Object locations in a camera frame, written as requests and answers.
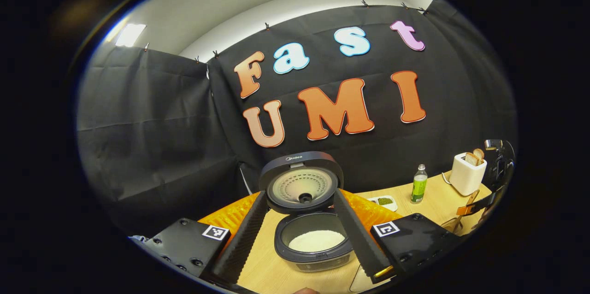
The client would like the ceiling light panel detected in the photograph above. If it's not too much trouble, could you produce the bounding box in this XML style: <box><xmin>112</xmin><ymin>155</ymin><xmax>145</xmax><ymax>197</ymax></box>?
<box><xmin>115</xmin><ymin>23</ymin><xmax>147</xmax><ymax>48</ymax></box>

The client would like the green drink bottle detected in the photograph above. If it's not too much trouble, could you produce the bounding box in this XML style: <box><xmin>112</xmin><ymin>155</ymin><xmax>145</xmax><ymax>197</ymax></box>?
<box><xmin>410</xmin><ymin>164</ymin><xmax>428</xmax><ymax>204</ymax></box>

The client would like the white rice heap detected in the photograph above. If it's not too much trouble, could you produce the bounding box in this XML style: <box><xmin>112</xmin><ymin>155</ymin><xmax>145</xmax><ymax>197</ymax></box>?
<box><xmin>288</xmin><ymin>229</ymin><xmax>346</xmax><ymax>253</ymax></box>

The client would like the white toaster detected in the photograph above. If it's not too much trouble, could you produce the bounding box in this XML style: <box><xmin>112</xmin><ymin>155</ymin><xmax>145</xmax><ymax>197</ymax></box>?
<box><xmin>449</xmin><ymin>153</ymin><xmax>488</xmax><ymax>196</ymax></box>

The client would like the dark grey rice cooker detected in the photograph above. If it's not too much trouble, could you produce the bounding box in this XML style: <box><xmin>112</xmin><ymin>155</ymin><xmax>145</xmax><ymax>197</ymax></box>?
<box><xmin>258</xmin><ymin>151</ymin><xmax>358</xmax><ymax>272</ymax></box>

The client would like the white divided dish with beans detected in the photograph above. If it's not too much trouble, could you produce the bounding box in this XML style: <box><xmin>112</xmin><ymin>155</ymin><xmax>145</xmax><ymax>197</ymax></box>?
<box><xmin>369</xmin><ymin>195</ymin><xmax>398</xmax><ymax>212</ymax></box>

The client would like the wooden spoon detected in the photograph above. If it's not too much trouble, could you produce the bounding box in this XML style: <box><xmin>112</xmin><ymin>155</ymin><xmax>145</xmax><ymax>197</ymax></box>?
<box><xmin>454</xmin><ymin>189</ymin><xmax>480</xmax><ymax>234</ymax></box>

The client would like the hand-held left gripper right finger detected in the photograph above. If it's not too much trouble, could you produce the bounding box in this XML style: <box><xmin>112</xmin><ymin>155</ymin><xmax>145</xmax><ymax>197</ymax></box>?
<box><xmin>333</xmin><ymin>188</ymin><xmax>461</xmax><ymax>285</ymax></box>

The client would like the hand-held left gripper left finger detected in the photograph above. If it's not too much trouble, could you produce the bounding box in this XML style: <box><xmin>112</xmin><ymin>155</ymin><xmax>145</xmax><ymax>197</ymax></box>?
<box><xmin>131</xmin><ymin>190</ymin><xmax>270</xmax><ymax>285</ymax></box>

